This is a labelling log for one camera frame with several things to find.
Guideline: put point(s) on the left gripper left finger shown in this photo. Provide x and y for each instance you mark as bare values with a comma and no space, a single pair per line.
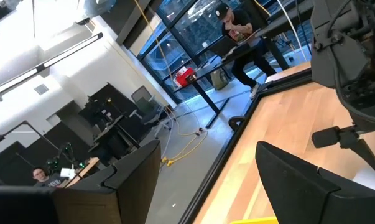
97,202

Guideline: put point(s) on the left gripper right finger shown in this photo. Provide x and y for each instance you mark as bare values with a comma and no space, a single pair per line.
314,199

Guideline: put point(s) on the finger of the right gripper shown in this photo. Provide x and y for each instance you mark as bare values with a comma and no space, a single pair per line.
349,138

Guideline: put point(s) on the yellow plastic basket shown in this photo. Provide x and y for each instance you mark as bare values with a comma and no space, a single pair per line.
255,221

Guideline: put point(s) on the grey office chair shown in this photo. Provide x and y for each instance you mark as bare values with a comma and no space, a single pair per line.
146,107

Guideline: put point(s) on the person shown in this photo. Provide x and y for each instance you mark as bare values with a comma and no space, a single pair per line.
243,25
45,181

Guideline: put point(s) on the dark laptop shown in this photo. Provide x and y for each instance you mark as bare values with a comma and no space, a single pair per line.
224,46

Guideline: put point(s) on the olive backpack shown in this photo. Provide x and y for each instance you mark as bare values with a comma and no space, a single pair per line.
219,79

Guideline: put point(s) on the black desk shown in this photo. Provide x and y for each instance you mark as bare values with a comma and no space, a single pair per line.
207,99

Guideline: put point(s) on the long ceiling light bar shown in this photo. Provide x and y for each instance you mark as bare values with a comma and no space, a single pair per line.
50,63

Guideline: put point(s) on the red box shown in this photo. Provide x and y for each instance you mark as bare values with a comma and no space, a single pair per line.
185,76

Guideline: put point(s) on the black aluminium table frame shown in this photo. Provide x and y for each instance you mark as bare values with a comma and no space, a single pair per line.
210,186

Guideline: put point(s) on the black frame clamp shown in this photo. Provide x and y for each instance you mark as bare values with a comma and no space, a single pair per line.
237,122

